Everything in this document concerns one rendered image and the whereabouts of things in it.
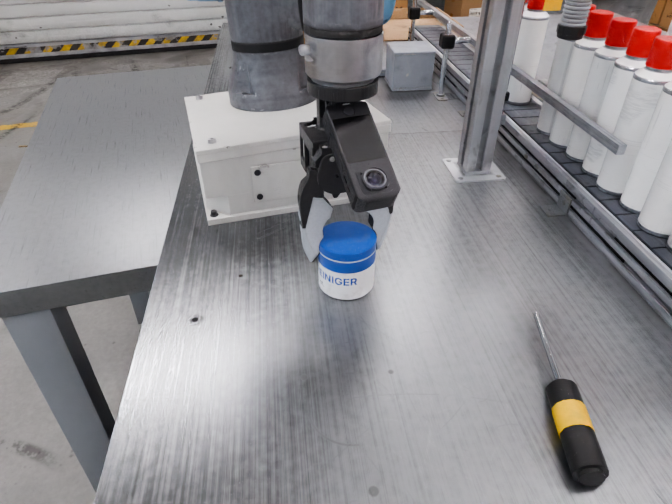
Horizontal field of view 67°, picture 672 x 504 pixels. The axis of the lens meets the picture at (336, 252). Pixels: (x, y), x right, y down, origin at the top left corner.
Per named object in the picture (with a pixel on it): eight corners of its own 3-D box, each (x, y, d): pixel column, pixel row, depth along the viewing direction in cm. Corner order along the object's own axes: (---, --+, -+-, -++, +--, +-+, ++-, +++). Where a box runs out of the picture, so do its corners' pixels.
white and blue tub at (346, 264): (382, 294, 61) (385, 247, 57) (327, 305, 60) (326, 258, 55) (362, 261, 67) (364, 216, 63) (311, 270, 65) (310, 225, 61)
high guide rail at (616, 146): (624, 154, 66) (627, 144, 65) (615, 155, 66) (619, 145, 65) (418, 1, 152) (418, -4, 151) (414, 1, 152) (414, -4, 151)
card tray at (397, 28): (462, 39, 162) (463, 25, 160) (382, 41, 160) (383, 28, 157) (436, 19, 186) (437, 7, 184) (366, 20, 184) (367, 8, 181)
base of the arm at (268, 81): (326, 105, 81) (321, 39, 75) (231, 116, 79) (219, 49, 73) (311, 82, 93) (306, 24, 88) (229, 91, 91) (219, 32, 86)
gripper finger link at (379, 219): (384, 218, 66) (364, 161, 60) (402, 243, 62) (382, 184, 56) (362, 229, 66) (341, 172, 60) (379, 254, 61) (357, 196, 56)
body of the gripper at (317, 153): (358, 161, 62) (361, 60, 55) (384, 194, 55) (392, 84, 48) (298, 169, 60) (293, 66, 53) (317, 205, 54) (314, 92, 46)
